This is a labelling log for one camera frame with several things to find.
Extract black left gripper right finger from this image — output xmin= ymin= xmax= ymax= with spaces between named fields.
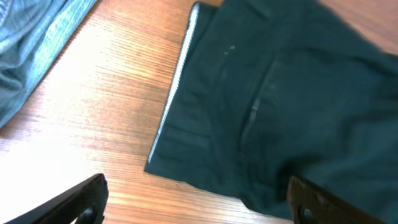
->
xmin=287 ymin=176 xmax=384 ymax=224

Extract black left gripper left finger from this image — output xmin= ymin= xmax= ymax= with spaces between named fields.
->
xmin=6 ymin=173 xmax=109 ymax=224

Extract black shorts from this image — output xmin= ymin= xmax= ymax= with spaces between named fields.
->
xmin=145 ymin=0 xmax=397 ymax=223

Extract folded light blue jeans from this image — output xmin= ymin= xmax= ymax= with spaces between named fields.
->
xmin=1 ymin=0 xmax=96 ymax=125

